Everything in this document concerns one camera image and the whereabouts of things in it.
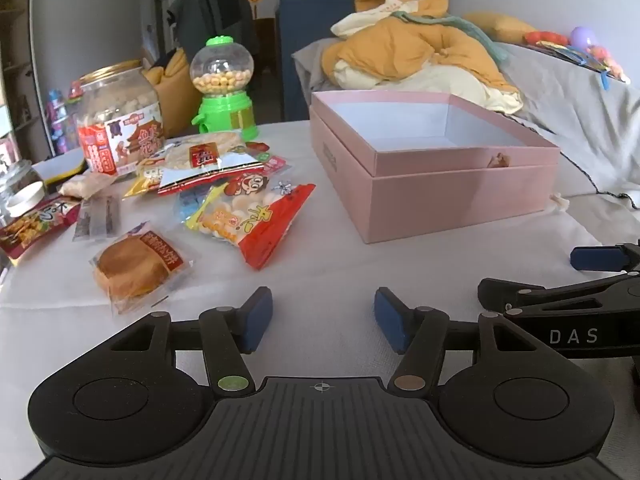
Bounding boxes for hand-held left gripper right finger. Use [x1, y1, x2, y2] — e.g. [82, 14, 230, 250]
[374, 286, 541, 396]

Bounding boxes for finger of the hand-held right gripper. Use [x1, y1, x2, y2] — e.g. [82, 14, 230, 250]
[477, 272, 640, 315]
[570, 242, 640, 273]

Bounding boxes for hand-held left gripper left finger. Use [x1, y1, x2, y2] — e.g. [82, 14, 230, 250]
[107, 286, 274, 397]

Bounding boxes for pink cardboard box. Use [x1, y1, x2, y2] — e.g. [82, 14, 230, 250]
[308, 91, 561, 245]

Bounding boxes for yellow snack packet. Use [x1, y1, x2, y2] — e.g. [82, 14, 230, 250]
[122, 152, 171, 200]

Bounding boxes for beige snack bar packet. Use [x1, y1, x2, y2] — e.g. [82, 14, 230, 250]
[57, 172, 121, 200]

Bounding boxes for red rice ball snack packet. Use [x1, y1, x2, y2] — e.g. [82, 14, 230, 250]
[185, 172, 317, 272]

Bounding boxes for blue snack packet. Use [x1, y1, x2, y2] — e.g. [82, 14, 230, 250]
[177, 187, 211, 221]

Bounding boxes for round bread in clear packet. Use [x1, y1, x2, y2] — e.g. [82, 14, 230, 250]
[89, 221, 197, 316]

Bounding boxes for small red snack packet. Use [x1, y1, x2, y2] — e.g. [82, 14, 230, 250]
[245, 141, 291, 173]

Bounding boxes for rice cracker packet red label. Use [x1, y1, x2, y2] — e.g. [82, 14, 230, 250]
[157, 131, 268, 196]

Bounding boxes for colourful toy pile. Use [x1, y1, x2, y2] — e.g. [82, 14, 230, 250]
[522, 30, 632, 91]

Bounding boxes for green candy dispenser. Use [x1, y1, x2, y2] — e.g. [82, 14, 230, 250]
[190, 35, 260, 142]

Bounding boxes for purple toy ball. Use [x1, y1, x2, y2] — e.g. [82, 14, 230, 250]
[570, 26, 598, 51]

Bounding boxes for yellow bean bag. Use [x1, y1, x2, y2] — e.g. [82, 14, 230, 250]
[145, 50, 201, 136]

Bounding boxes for dark red snack packet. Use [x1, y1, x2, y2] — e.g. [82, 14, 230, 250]
[0, 197, 81, 261]

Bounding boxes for yellow and black tray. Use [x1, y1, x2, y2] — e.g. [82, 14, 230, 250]
[32, 152, 87, 183]

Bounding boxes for plastic jar with red label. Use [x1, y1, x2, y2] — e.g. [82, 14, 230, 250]
[75, 59, 166, 177]

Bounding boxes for yellow pillow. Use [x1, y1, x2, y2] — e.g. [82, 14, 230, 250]
[462, 10, 538, 43]

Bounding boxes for colourful toy bottles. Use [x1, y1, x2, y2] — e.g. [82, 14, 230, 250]
[45, 87, 81, 156]

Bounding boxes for small glass jar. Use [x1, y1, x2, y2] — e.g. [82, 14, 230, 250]
[0, 160, 48, 221]

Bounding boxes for dark blue cabinet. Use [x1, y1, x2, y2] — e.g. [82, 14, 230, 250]
[277, 0, 361, 123]

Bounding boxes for dark jacket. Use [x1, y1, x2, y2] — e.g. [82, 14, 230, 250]
[167, 0, 258, 61]

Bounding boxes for teal strap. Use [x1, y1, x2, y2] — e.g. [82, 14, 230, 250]
[390, 10, 503, 61]

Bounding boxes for wall shelf unit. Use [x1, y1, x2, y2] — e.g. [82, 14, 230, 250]
[0, 0, 43, 161]

